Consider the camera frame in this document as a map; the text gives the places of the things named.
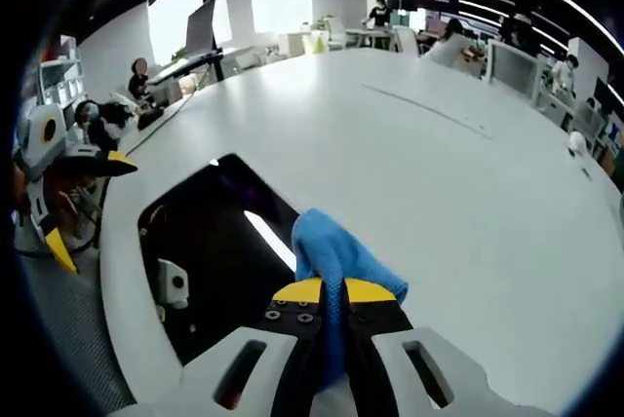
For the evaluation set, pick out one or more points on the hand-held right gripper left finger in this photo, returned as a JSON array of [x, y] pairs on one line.
[[287, 329]]

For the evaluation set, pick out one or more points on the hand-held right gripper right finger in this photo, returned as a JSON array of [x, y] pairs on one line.
[[385, 319]]

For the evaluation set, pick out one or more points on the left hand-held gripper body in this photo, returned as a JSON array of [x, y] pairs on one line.
[[34, 154]]

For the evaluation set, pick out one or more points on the blue cleaning cloth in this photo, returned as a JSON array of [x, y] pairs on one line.
[[331, 246]]

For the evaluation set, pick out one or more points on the grey mesh office chair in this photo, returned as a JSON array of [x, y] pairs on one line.
[[73, 329]]

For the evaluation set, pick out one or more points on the white storage shelf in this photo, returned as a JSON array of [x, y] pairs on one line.
[[61, 76]]

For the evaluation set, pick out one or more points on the grey monitor on stand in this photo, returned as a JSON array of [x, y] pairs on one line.
[[201, 27]]

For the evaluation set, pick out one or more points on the small white round object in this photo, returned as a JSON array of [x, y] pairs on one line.
[[576, 143]]

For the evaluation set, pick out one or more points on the white framed grey panel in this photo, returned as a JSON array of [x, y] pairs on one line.
[[512, 66]]

